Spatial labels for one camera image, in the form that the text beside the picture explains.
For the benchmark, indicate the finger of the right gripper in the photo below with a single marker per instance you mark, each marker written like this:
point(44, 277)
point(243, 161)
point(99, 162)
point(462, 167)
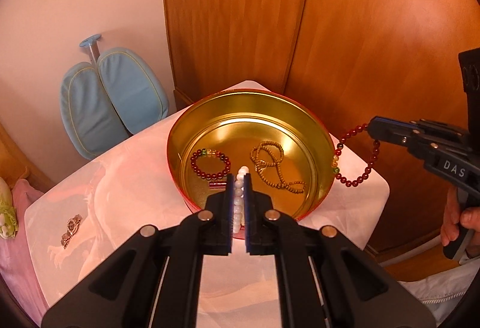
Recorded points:
point(392, 131)

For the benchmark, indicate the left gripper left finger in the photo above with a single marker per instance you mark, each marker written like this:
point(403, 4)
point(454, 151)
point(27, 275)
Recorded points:
point(153, 278)

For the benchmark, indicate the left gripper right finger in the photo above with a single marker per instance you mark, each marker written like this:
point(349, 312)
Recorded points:
point(323, 279)

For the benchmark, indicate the person's right hand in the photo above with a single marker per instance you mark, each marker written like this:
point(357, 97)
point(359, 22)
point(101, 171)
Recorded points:
point(454, 217)

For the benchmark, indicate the grey trouser leg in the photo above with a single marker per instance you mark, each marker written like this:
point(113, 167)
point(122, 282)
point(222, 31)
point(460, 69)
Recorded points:
point(442, 292)

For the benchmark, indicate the white printed table cloth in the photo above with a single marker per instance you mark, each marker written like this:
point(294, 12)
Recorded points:
point(131, 186)

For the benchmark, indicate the wooden wardrobe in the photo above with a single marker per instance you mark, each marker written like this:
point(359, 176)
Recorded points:
point(346, 60)

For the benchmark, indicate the round red gold tin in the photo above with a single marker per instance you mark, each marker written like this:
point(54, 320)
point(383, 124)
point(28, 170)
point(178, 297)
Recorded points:
point(250, 153)

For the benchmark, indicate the pink bed sheet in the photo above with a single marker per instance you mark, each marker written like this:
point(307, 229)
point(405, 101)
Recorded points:
point(16, 263)

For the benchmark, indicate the green white plush toy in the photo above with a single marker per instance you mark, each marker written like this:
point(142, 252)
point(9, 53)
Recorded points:
point(8, 220)

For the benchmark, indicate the wooden headboard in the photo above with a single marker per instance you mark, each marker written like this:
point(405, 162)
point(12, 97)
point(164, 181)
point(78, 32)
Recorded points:
point(15, 165)

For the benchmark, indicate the light blue folding chair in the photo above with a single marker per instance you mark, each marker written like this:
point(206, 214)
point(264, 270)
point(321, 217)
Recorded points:
point(109, 98)

